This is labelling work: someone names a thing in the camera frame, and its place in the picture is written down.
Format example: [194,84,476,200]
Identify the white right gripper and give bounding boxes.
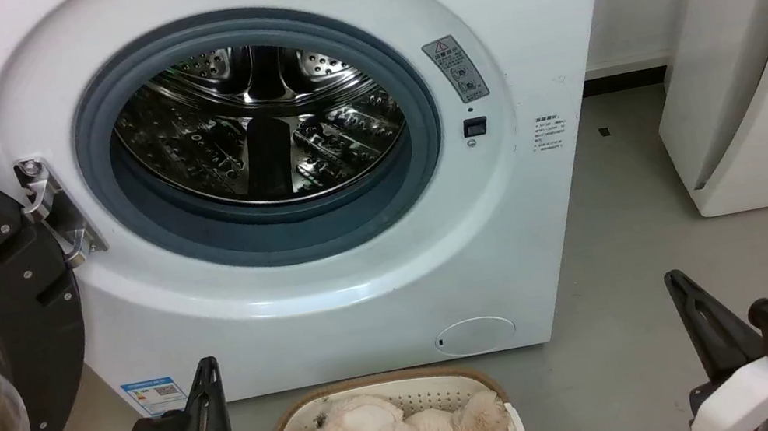
[660,253,768,431]

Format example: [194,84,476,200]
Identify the metal washing machine door hinge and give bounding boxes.
[12,147,110,275]

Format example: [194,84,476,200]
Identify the stainless steel washing machine drum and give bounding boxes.
[102,19,418,231]

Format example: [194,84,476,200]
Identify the blue energy label sticker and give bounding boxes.
[120,373,191,421]

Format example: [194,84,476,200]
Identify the oval filter cover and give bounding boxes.
[433,310,520,361]

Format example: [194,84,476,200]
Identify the small text sticker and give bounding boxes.
[531,112,567,154]

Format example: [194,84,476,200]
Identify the black baseboard strip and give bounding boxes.
[580,65,671,99]

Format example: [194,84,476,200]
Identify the grey rubber door gasket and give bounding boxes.
[54,0,461,300]

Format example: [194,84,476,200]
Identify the grey warning sticker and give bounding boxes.
[420,30,492,110]

